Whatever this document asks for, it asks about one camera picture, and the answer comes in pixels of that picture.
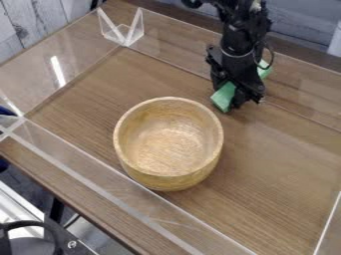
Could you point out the green rectangular block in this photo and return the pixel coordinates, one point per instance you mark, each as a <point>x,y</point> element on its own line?
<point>221,97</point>

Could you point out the clear acrylic corner bracket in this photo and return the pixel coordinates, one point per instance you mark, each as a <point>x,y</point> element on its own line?
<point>123,34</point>

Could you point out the black metal bracket with bolt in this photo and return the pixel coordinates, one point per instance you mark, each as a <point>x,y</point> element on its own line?
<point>72,244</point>

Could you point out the black metal table leg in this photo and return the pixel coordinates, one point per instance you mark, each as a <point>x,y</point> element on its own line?
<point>57,210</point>

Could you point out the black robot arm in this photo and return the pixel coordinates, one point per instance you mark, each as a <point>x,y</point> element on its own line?
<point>246,24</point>

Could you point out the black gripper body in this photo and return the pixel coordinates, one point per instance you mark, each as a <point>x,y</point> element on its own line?
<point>232,66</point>

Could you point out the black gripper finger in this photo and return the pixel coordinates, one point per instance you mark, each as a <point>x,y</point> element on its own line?
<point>219,82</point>
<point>244,95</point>

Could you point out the brown wooden bowl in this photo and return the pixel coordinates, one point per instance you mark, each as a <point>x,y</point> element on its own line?
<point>169,142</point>

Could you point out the clear acrylic tray walls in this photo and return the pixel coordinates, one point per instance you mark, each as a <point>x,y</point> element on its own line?
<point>271,202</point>

